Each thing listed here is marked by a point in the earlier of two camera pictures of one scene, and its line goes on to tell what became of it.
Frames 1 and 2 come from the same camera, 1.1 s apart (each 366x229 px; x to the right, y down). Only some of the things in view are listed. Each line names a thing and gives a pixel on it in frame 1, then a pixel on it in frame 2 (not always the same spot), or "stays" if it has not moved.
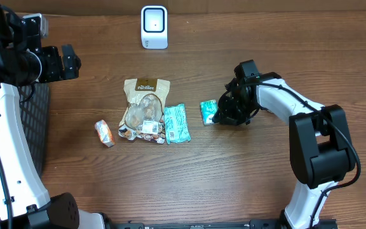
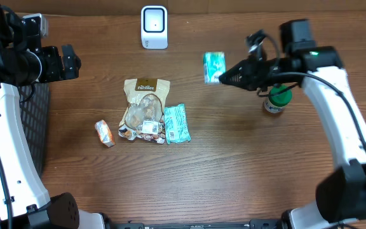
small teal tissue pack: x=208 y=108 -> x=214 y=64
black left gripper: x=51 y=54 stays
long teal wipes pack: x=176 y=130 stays
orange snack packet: x=104 y=133 stays
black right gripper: x=227 y=115 -> x=246 y=69
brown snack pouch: x=142 y=116 stays
